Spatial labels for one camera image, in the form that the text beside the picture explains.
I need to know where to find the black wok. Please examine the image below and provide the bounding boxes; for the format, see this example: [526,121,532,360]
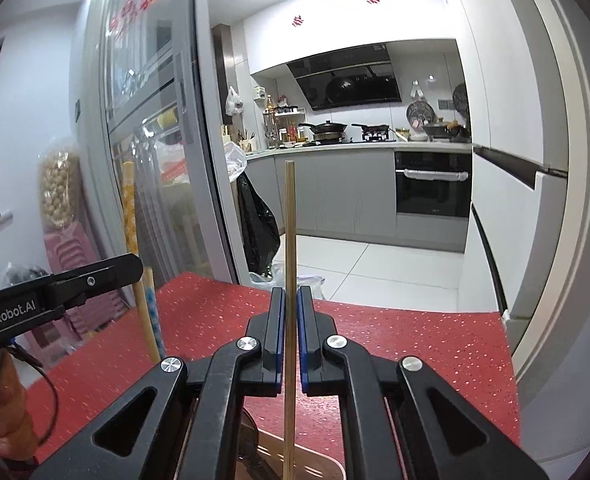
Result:
[299,120,347,142]

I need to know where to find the plain wooden chopstick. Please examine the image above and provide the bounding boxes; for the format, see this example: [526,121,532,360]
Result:
[282,160,297,480]

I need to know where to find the glass sliding door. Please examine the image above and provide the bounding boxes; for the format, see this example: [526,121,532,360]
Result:
[76,0,237,284]

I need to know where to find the blue patterned chopstick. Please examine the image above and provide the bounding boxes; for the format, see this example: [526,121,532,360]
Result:
[143,266,167,360]

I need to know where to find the yellow patterned chopstick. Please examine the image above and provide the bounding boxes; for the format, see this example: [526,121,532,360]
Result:
[120,160,163,365]

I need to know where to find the black built-in oven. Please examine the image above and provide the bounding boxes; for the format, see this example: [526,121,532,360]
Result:
[394,152,473,218]

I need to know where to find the white refrigerator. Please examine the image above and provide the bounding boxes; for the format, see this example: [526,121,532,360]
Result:
[457,0,572,321]

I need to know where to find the person left hand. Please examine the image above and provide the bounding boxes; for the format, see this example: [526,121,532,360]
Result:
[0,350,38,460]

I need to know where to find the beige cutlery holder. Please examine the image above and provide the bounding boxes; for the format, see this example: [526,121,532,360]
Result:
[234,421,346,480]

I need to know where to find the pink plastic stools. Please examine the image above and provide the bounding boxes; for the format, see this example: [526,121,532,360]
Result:
[25,221,127,368]

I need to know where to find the black range hood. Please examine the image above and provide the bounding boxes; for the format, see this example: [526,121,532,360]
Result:
[286,44,401,110]

